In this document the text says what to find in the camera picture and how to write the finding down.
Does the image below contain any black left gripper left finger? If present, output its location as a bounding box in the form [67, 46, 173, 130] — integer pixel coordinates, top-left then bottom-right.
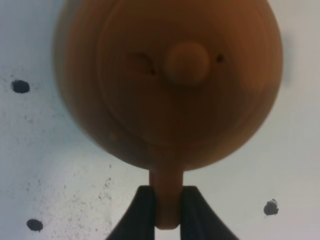
[106, 185, 156, 240]

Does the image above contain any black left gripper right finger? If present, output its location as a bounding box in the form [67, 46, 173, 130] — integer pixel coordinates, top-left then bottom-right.
[180, 186, 238, 240]

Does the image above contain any brown clay teapot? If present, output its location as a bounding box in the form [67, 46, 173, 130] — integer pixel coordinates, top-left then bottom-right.
[52, 0, 283, 230]

